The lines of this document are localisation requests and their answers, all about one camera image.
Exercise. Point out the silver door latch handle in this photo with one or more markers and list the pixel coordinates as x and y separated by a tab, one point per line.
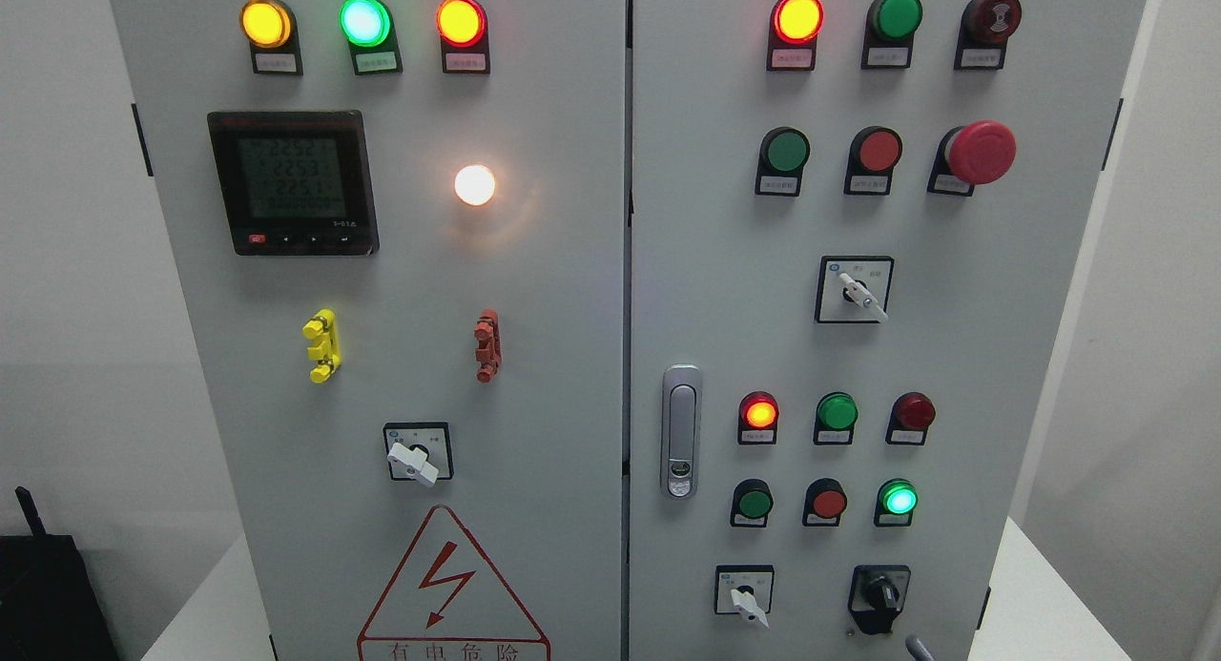
679	434

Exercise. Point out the black knob selector switch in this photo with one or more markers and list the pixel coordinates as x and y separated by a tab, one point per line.
876	596

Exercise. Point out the grey left cabinet door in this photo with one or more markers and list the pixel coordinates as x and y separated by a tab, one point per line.
537	452

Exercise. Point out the red indicator light lower right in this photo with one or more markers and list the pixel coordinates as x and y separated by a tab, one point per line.
912	415

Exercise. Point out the grey cabinet door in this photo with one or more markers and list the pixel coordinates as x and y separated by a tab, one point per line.
727	280
537	452

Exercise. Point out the red terminal connector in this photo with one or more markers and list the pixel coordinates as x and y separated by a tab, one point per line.
488	351

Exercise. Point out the green indicator light lower middle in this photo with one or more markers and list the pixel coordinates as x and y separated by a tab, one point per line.
835	419

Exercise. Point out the red indicator light lower left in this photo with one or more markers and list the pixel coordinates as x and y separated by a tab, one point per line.
758	419

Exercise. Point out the white selector switch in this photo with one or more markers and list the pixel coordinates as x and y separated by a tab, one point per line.
745	591
853	289

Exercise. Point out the red indicator light top right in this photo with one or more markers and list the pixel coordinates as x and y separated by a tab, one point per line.
793	32

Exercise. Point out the red emergency stop button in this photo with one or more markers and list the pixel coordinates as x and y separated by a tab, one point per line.
970	156

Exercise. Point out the red indicator light left door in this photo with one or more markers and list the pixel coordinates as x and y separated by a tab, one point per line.
463	34

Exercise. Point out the lit green indicator light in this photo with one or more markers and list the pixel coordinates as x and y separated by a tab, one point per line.
371	37

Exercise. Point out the grey right cabinet door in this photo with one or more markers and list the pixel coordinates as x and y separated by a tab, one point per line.
727	280

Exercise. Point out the green push button upper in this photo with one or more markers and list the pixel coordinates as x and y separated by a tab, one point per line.
783	153

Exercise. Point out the green push button lower left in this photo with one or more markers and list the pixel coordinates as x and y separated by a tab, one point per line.
751	504

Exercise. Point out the yellow indicator light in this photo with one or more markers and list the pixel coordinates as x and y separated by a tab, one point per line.
272	34

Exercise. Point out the green push button lower right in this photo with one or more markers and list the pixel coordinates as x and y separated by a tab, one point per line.
896	501

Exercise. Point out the white selector switch upper right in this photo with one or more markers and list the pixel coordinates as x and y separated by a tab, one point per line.
853	289

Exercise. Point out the white selector switch bottom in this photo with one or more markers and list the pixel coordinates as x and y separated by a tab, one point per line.
745	591

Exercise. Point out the green indicator light top right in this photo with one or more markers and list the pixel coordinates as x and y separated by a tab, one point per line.
890	28

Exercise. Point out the black digital power meter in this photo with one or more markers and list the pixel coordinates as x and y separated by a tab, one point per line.
295	183

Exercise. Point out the yellow terminal connector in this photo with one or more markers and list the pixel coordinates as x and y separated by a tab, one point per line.
324	348

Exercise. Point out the red push button lower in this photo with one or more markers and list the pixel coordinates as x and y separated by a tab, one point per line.
824	504

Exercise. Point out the red push button upper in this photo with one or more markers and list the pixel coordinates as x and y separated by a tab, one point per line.
873	155

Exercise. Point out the white selector switch left door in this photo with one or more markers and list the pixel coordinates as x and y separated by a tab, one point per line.
419	452

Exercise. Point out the red push button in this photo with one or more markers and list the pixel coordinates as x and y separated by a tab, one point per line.
824	504
873	155

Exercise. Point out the dark red buzzer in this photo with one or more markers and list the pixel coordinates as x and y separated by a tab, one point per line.
986	26

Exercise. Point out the green push button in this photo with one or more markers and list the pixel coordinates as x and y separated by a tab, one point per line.
783	153
896	501
751	504

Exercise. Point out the red high voltage warning sticker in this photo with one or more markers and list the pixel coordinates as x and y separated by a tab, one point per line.
447	601

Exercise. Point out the black device with antenna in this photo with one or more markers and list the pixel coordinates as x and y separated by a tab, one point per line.
49	609

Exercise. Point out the white glowing indicator light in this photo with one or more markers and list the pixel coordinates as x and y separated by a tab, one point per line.
475	185

